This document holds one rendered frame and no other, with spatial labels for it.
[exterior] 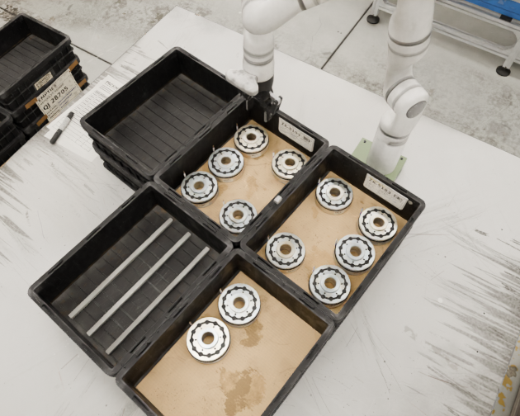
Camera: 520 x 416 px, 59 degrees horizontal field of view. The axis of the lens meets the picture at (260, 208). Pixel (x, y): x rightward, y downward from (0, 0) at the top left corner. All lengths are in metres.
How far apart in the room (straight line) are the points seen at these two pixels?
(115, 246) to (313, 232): 0.53
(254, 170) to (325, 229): 0.27
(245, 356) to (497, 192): 0.95
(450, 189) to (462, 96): 1.36
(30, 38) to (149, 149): 1.18
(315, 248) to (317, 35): 1.98
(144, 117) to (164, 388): 0.81
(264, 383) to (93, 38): 2.48
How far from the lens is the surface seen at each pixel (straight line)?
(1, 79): 2.32
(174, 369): 1.14
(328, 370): 1.27
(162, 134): 1.45
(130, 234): 1.28
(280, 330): 1.15
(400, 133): 1.33
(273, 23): 0.99
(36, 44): 2.41
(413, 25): 1.06
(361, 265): 1.19
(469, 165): 1.65
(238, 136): 1.37
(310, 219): 1.26
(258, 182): 1.31
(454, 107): 2.79
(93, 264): 1.28
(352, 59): 2.89
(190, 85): 1.56
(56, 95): 2.27
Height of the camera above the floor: 1.94
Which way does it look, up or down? 61 degrees down
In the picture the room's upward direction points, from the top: straight up
